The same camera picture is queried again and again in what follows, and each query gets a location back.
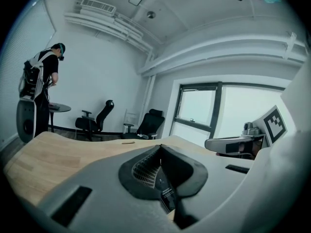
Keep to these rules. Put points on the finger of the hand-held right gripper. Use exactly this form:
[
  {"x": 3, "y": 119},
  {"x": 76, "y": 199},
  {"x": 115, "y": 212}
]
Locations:
[{"x": 216, "y": 145}]

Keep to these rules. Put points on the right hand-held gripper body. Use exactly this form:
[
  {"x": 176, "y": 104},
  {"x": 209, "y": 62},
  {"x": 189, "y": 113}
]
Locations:
[{"x": 275, "y": 125}]

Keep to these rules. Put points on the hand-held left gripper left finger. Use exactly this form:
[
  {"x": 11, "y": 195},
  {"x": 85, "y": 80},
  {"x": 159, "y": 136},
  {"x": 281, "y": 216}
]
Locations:
[{"x": 104, "y": 178}]

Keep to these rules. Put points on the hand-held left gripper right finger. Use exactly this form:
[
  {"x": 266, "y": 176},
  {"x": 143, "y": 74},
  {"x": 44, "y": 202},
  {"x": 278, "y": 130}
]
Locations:
[{"x": 218, "y": 178}]

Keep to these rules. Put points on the dark-framed window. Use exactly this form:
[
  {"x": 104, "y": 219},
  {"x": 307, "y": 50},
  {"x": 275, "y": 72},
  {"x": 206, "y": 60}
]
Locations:
[{"x": 230, "y": 110}]

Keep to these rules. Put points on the person's white clothing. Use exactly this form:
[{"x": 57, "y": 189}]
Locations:
[{"x": 291, "y": 166}]

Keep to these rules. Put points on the wooden table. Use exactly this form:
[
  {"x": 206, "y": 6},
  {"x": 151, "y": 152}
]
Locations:
[{"x": 53, "y": 159}]

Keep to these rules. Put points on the black office chair with headrest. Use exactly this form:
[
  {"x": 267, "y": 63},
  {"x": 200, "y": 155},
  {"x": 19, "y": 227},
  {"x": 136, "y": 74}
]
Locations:
[
  {"x": 149, "y": 125},
  {"x": 102, "y": 120}
]

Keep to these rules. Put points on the round dark side table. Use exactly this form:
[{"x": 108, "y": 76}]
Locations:
[{"x": 63, "y": 108}]

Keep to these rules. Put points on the black item on side table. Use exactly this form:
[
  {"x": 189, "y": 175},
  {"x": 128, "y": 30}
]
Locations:
[{"x": 54, "y": 106}]

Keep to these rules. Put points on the white vertical pipe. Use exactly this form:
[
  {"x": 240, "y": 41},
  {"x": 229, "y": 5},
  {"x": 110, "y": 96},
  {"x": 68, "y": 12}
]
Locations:
[{"x": 148, "y": 86}]

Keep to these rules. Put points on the grey rounded panel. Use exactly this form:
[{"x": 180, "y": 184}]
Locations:
[{"x": 25, "y": 120}]

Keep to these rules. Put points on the round metal ceiling sensor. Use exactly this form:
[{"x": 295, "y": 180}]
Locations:
[{"x": 151, "y": 14}]

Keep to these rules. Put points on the white ceiling pipes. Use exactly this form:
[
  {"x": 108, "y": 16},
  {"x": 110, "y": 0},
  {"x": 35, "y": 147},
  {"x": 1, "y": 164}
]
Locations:
[{"x": 111, "y": 27}]

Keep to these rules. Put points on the white ceiling air vent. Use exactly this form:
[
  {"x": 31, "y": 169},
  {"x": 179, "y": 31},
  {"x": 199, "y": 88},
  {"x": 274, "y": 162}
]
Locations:
[{"x": 97, "y": 6}]

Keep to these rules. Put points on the small grey gripper camera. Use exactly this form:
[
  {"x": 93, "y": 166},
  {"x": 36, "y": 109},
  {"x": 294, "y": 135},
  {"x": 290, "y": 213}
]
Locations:
[{"x": 250, "y": 128}]

